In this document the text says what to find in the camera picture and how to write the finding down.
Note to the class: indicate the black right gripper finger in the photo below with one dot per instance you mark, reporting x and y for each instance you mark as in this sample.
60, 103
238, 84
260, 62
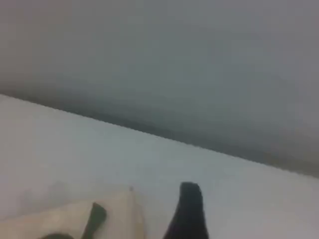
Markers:
189, 214

